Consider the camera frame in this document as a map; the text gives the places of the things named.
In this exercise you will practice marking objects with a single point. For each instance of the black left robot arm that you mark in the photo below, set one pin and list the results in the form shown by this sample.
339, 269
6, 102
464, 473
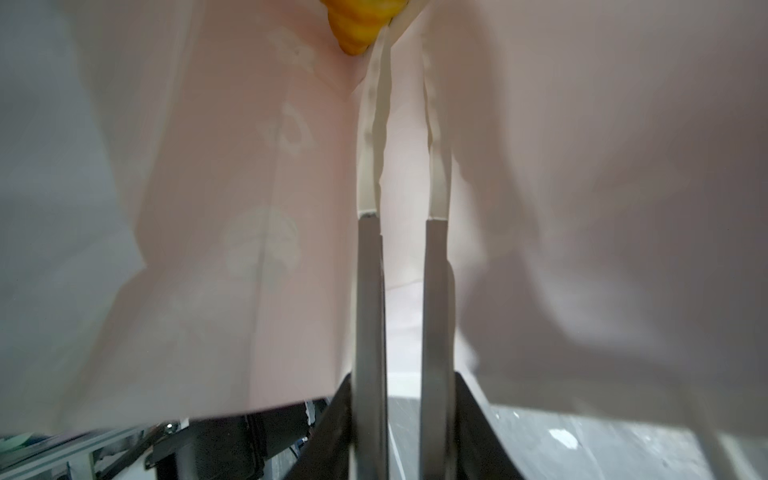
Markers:
250, 446

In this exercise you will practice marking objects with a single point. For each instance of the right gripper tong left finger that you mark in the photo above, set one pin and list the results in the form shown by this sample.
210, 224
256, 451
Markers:
369, 446

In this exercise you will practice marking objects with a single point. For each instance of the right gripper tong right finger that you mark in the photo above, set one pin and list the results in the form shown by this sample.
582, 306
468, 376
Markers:
437, 457

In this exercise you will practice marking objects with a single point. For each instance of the yellow fake croissant bread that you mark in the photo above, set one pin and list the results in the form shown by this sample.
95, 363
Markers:
356, 24

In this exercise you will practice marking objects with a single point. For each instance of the red white paper bag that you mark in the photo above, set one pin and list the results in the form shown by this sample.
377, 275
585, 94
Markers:
179, 206

